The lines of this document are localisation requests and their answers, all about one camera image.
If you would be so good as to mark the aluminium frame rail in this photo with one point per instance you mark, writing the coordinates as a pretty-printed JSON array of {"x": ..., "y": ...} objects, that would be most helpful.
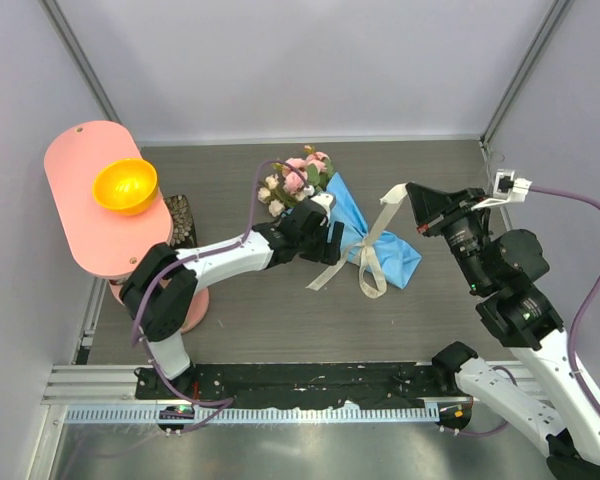
[{"x": 91, "y": 384}]

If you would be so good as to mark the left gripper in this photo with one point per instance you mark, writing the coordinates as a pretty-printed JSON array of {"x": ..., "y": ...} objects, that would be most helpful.
[{"x": 334, "y": 251}]

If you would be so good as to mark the pink two-tier stand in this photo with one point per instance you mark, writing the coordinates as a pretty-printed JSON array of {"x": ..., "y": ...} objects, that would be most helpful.
[{"x": 104, "y": 244}]

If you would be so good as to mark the blue wrapping paper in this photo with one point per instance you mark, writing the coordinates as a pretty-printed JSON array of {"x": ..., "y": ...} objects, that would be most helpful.
[{"x": 383, "y": 258}]

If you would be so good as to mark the pink rose stem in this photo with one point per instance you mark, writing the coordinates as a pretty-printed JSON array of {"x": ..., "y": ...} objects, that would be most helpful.
[{"x": 298, "y": 177}]

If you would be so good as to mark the white slotted cable duct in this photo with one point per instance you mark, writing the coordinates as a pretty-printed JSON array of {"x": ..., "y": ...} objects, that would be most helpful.
[{"x": 180, "y": 414}]

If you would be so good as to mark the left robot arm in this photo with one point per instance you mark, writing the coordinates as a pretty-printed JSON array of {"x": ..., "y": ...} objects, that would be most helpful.
[{"x": 160, "y": 290}]

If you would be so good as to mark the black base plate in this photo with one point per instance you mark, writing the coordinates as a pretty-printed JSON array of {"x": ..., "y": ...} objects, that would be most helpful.
[{"x": 306, "y": 386}]

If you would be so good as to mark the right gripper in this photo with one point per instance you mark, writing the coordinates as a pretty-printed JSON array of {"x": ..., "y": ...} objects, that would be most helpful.
[{"x": 433, "y": 209}]

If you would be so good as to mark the clear glass vase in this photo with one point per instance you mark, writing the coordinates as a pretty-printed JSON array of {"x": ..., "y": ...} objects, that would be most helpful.
[{"x": 491, "y": 163}]

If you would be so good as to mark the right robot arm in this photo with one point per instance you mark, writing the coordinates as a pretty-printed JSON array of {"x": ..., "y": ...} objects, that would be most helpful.
[{"x": 502, "y": 272}]

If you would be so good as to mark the cream ribbon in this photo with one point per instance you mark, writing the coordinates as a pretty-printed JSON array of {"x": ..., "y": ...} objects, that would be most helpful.
[{"x": 371, "y": 278}]

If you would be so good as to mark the yellow plastic bowl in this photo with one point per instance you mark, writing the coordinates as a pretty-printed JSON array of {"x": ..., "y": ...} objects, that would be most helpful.
[{"x": 126, "y": 187}]

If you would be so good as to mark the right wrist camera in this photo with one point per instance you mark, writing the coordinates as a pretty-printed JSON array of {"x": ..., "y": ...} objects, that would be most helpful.
[{"x": 508, "y": 187}]

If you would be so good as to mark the cream rose bunch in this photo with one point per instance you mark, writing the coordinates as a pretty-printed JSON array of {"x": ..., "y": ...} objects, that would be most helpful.
[{"x": 272, "y": 194}]

